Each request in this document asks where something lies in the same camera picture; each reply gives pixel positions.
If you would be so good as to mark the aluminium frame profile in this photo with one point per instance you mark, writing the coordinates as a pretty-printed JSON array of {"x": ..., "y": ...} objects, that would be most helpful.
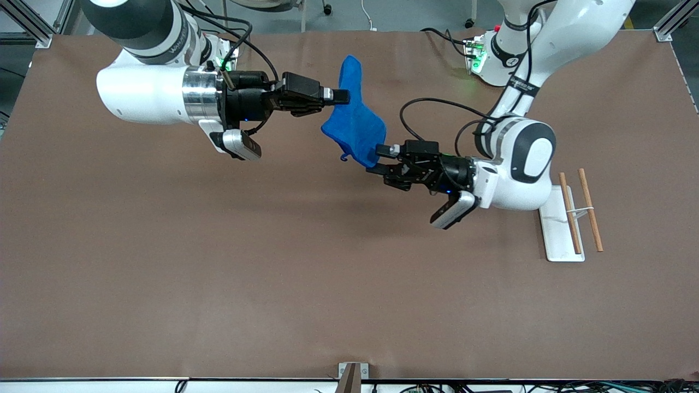
[
  {"x": 674, "y": 19},
  {"x": 41, "y": 34}
]

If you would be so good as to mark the white rack with wooden bars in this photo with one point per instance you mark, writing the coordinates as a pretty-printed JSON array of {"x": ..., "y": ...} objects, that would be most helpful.
[{"x": 557, "y": 240}]

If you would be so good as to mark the brown table cover sheet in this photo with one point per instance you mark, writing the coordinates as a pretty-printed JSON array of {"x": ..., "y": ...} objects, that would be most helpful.
[{"x": 349, "y": 273}]

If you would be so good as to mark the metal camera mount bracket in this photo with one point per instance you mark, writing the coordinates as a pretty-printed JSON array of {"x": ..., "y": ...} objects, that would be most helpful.
[{"x": 352, "y": 376}]

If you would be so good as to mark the beige chair base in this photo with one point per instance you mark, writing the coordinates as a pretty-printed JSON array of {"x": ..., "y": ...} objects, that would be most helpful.
[{"x": 267, "y": 4}]

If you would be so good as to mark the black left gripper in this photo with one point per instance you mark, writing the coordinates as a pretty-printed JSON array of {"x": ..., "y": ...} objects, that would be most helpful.
[{"x": 454, "y": 172}]

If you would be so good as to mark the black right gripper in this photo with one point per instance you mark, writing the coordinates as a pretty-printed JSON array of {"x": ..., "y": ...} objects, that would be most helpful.
[{"x": 246, "y": 103}]

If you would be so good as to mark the blue microfibre towel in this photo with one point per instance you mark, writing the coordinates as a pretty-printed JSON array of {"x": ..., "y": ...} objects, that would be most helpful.
[{"x": 355, "y": 128}]

